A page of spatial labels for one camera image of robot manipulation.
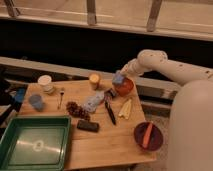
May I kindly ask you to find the blue object at table edge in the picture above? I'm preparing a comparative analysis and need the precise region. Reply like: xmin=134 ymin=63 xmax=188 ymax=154
xmin=14 ymin=88 xmax=26 ymax=103

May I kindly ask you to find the yellow cup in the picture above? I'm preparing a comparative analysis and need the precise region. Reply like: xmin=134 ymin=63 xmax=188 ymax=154
xmin=89 ymin=74 xmax=100 ymax=90

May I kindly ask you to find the black equipment at left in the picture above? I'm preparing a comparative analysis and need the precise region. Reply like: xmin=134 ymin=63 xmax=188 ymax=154
xmin=0 ymin=68 xmax=21 ymax=133

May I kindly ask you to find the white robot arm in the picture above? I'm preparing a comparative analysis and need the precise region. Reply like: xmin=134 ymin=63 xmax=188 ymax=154
xmin=121 ymin=50 xmax=213 ymax=171

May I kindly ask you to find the purple bowl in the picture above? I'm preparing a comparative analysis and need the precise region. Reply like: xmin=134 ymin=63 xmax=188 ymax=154
xmin=134 ymin=122 xmax=163 ymax=151

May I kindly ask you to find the white cup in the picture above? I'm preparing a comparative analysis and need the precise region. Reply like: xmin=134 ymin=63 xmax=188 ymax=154
xmin=37 ymin=75 xmax=54 ymax=94

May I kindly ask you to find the black rectangular block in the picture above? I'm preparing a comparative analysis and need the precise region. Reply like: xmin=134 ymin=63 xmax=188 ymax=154
xmin=77 ymin=120 xmax=99 ymax=132

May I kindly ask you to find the red bowl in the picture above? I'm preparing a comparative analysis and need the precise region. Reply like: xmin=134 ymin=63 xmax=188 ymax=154
xmin=114 ymin=78 xmax=134 ymax=96

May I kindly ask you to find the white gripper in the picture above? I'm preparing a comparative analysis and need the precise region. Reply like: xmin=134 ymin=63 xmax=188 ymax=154
xmin=120 ymin=58 xmax=143 ymax=76

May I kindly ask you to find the green plastic tray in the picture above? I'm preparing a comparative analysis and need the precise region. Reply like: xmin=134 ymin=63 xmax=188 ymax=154
xmin=0 ymin=116 xmax=71 ymax=171

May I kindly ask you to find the black handled brush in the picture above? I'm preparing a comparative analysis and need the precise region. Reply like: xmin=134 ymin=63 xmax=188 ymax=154
xmin=104 ymin=89 xmax=116 ymax=124

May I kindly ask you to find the blue grey cloth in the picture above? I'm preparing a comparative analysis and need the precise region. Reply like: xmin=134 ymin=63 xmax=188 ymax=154
xmin=82 ymin=91 xmax=105 ymax=113

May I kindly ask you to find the orange carrot stick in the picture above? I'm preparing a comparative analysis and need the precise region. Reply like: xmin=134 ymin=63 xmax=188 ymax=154
xmin=142 ymin=122 xmax=153 ymax=148

